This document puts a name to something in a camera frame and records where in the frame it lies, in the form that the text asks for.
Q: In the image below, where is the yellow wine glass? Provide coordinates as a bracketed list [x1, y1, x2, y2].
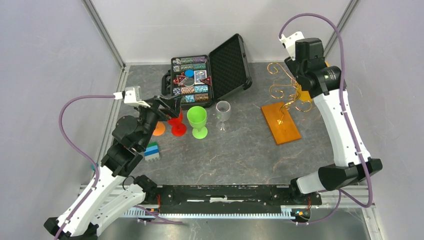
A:
[295, 61, 332, 102]

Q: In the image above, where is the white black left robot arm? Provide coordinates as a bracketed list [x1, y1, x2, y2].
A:
[44, 90, 181, 240]

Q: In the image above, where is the slotted aluminium rail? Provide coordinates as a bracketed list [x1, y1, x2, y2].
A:
[121, 207, 296, 220]

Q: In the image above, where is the blue green toy block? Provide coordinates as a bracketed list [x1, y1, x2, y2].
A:
[143, 142, 161, 162]

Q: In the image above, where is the blue round chip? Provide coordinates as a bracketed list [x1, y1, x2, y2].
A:
[184, 69, 195, 78]

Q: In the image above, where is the black poker chip case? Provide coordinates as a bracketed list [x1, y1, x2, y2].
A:
[161, 33, 253, 110]

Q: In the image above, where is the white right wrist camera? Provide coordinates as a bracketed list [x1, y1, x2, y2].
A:
[279, 31, 305, 61]

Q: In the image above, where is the playing card deck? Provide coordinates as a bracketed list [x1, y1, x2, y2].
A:
[193, 70, 207, 85]

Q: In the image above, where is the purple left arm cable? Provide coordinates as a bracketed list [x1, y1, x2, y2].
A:
[54, 95, 184, 240]

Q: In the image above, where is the clear wine glass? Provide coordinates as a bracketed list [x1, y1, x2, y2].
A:
[215, 100, 231, 131]

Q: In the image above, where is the red wine glass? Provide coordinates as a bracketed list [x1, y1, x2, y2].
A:
[167, 110, 187, 137]

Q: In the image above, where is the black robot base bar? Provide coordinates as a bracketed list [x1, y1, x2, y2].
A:
[141, 184, 322, 214]

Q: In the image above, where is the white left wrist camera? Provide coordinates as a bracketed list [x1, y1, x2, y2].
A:
[113, 86, 151, 108]

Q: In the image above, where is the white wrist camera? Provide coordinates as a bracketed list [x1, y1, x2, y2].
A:
[113, 86, 151, 108]
[279, 31, 305, 61]

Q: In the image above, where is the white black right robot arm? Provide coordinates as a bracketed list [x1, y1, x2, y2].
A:
[280, 35, 383, 204]

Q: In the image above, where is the green wine glass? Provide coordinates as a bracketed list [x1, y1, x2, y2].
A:
[187, 106, 208, 140]

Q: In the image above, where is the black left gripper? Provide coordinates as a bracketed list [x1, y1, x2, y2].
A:
[135, 93, 183, 149]

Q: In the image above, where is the orange wine glass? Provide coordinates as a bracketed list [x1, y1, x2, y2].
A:
[152, 121, 166, 137]

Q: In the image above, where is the gold wire glass rack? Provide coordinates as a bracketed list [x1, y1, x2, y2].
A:
[266, 62, 313, 113]

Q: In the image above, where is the wooden rack base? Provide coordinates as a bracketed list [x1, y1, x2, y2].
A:
[260, 101, 302, 146]

